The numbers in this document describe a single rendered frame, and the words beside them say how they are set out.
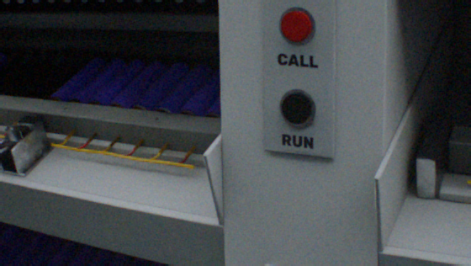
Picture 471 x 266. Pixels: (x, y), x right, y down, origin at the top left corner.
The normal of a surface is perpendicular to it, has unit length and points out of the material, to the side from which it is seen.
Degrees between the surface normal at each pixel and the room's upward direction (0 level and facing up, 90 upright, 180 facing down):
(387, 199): 90
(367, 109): 90
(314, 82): 90
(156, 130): 109
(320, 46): 90
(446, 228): 19
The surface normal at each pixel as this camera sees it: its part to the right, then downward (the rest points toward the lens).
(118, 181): -0.16, -0.83
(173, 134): -0.42, 0.55
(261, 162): -0.45, 0.25
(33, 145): 0.89, 0.11
